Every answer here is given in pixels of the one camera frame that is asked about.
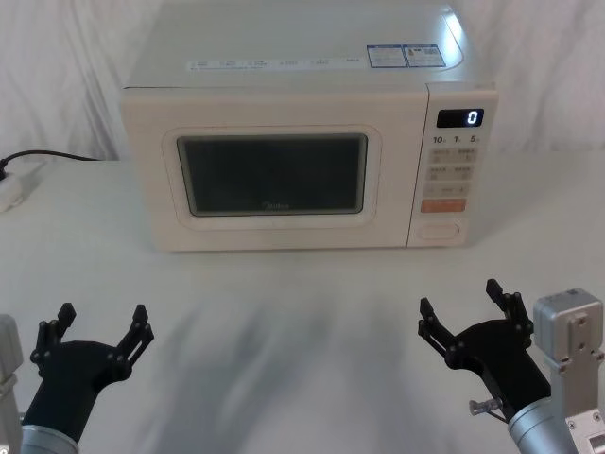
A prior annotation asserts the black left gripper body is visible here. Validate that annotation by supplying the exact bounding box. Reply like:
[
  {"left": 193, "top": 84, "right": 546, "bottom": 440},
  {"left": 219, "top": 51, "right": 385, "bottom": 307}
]
[{"left": 21, "top": 339, "right": 130, "bottom": 445}]

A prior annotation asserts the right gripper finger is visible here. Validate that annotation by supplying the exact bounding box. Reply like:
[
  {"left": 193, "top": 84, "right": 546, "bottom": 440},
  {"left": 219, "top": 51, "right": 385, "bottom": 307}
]
[
  {"left": 485, "top": 278, "right": 535, "bottom": 337},
  {"left": 417, "top": 297, "right": 462, "bottom": 369}
]

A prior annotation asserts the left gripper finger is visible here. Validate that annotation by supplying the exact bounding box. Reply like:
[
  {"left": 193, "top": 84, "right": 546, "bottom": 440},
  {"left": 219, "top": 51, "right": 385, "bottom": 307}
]
[
  {"left": 29, "top": 301, "right": 78, "bottom": 366},
  {"left": 107, "top": 304, "right": 156, "bottom": 380}
]

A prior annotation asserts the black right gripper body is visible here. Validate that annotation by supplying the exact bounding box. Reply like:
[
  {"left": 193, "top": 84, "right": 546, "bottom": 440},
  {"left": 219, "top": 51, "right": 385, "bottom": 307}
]
[{"left": 445, "top": 318, "right": 553, "bottom": 421}]

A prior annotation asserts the oven control panel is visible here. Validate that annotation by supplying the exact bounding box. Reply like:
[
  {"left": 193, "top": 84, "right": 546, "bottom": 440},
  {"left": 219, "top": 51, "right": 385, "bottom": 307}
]
[{"left": 406, "top": 81, "right": 500, "bottom": 250}]

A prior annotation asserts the white table cloth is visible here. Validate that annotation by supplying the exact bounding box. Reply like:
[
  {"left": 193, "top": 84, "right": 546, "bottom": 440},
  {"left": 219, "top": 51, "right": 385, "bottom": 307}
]
[{"left": 0, "top": 149, "right": 605, "bottom": 454}]

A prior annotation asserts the white power strip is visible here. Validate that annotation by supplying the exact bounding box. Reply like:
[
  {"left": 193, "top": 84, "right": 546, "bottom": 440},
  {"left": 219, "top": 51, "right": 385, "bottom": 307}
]
[{"left": 0, "top": 159, "right": 49, "bottom": 213}]

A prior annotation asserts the white curtain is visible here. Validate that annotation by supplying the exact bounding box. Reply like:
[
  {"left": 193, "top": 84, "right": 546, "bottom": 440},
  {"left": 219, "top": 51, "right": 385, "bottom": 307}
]
[{"left": 0, "top": 0, "right": 605, "bottom": 165}]

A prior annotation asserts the cream microwave oven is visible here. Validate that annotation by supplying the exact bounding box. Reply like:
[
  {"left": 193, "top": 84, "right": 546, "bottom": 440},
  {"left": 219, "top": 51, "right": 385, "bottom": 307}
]
[{"left": 118, "top": 0, "right": 500, "bottom": 254}]

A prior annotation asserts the thin cable with silver plug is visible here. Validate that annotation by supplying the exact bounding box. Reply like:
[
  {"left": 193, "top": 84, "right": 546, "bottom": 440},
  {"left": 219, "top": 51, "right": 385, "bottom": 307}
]
[{"left": 468, "top": 398, "right": 511, "bottom": 426}]

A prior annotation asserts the black power cable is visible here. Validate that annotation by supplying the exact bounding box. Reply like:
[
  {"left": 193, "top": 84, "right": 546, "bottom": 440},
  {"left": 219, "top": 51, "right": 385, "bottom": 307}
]
[{"left": 0, "top": 149, "right": 103, "bottom": 183}]

